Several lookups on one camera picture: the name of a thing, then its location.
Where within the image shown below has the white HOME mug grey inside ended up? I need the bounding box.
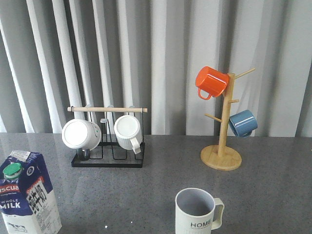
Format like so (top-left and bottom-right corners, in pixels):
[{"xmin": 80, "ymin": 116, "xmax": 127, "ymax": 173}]
[{"xmin": 175, "ymin": 188, "xmax": 225, "ymax": 234}]

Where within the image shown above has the blue white milk carton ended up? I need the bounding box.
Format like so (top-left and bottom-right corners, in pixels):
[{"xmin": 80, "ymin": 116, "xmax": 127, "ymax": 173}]
[{"xmin": 0, "ymin": 150, "xmax": 62, "ymax": 234}]

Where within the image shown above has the white ribbed mug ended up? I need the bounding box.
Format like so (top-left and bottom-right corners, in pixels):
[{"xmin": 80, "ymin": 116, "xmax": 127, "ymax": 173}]
[{"xmin": 114, "ymin": 115, "xmax": 142, "ymax": 154}]

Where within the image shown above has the orange enamel mug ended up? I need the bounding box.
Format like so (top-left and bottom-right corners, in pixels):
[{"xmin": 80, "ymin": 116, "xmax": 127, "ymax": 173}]
[{"xmin": 195, "ymin": 66, "xmax": 230, "ymax": 100}]

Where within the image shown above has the wooden mug tree stand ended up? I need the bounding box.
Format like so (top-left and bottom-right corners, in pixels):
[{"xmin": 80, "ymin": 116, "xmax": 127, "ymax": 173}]
[{"xmin": 200, "ymin": 68, "xmax": 255, "ymax": 171}]

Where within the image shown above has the blue enamel mug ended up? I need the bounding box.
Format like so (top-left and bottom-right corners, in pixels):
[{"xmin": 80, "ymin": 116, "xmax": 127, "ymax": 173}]
[{"xmin": 229, "ymin": 110, "xmax": 258, "ymax": 138}]

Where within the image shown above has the grey pleated curtain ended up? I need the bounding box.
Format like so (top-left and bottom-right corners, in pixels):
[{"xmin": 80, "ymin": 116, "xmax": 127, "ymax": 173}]
[{"xmin": 0, "ymin": 0, "xmax": 312, "ymax": 137}]

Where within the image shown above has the black wire mug rack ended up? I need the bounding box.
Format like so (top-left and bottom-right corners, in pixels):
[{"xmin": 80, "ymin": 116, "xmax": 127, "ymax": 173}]
[{"xmin": 67, "ymin": 106, "xmax": 148, "ymax": 168}]

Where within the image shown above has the white smooth mug black handle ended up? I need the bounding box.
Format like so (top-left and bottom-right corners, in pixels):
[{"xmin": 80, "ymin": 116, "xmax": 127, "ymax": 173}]
[{"xmin": 61, "ymin": 119, "xmax": 102, "ymax": 160}]

